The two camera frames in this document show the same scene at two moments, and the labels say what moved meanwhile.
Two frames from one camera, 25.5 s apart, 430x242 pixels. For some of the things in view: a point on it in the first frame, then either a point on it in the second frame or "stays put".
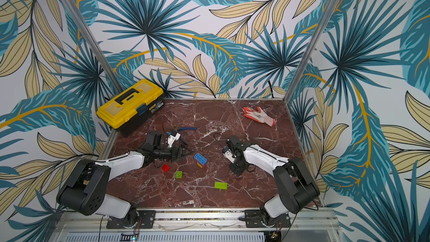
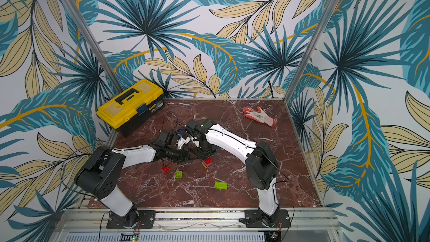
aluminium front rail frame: (200, 225) stays put
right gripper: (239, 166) -> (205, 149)
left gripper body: (167, 153) stays put
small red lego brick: (166, 168) stays put
